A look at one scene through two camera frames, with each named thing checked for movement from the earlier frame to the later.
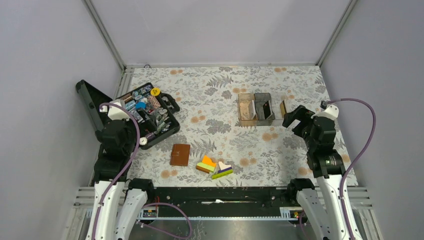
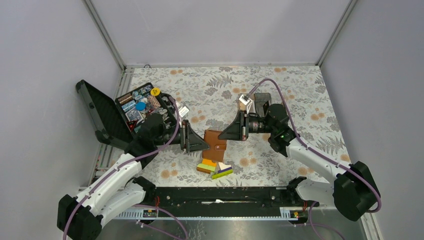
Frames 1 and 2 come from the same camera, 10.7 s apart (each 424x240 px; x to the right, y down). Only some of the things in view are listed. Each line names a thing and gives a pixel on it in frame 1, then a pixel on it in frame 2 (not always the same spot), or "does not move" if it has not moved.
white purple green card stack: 225,170 does not move
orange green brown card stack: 207,165 does not move
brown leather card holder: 180,154 → 217,147
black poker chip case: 153,111 does not move
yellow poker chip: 155,91 does not move
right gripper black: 300,113 → 238,130
